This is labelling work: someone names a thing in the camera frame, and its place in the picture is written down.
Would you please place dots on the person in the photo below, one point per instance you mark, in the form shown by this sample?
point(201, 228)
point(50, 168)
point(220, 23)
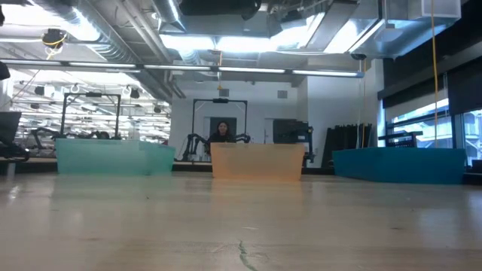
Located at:
point(223, 131)

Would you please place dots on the black gantry frame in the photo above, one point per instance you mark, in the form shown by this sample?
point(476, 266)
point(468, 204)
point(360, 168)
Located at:
point(220, 100)
point(90, 94)

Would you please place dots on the translucent orange plastic bin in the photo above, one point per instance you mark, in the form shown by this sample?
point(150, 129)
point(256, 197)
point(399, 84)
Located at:
point(258, 162)

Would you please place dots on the black background robot arm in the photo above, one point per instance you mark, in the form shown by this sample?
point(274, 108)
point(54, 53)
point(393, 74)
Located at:
point(243, 138)
point(192, 145)

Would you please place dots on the black folded panels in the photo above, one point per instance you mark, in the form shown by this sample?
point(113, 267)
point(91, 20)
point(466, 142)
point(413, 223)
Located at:
point(344, 141)

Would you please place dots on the black equipment rack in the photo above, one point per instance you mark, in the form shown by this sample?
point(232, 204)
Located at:
point(290, 131)

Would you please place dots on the black dome camera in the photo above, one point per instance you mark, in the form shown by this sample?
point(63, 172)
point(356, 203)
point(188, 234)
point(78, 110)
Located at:
point(358, 56)

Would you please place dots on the silver round air duct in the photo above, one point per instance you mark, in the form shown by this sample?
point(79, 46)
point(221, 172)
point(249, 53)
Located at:
point(169, 15)

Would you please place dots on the black office chair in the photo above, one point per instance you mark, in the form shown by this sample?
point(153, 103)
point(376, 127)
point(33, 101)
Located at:
point(9, 128)

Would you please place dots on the long ceiling light bar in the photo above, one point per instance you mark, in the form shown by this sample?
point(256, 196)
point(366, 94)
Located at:
point(248, 70)

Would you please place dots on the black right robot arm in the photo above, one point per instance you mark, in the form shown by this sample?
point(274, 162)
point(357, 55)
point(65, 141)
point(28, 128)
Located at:
point(218, 7)

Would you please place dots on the blue plastic bin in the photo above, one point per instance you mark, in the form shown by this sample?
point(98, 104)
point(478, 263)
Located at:
point(395, 165)

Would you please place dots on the translucent teal plastic bin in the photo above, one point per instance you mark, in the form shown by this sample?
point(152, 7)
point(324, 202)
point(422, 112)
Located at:
point(116, 158)

